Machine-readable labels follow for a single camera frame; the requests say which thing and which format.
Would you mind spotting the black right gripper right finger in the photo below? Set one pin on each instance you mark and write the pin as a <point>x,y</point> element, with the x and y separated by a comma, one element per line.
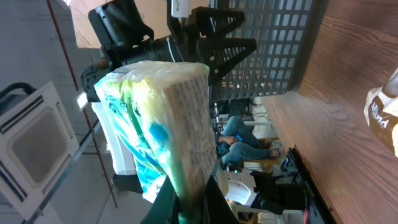
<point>215,207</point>

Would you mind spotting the small teal tissue pack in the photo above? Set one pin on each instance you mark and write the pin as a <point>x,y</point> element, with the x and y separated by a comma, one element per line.
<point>160,111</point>

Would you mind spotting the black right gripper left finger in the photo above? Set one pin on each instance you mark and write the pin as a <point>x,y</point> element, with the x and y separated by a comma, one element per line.
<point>165,208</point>

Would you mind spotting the red ceiling pipe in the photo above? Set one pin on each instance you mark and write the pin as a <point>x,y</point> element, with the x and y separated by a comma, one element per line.
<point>81,103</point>

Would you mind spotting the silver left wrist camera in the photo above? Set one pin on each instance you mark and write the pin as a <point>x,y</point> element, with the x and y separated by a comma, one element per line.
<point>180,8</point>

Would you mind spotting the seated person in jeans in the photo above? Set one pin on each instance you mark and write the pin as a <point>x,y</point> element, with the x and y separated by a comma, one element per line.
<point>237,142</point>

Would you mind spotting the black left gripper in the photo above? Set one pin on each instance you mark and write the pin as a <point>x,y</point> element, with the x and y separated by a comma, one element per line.
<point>220,55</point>

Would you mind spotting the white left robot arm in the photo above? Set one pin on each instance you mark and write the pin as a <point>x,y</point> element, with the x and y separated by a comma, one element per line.
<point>125,40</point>

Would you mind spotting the white ceiling air conditioner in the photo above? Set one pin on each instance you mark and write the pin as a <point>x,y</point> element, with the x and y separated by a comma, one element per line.
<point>37,144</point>

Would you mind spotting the clear snack pouch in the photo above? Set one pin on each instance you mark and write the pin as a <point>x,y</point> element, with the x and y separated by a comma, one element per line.
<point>381,113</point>

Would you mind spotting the grey plastic mesh basket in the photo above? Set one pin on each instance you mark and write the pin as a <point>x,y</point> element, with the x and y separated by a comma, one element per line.
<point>285,31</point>

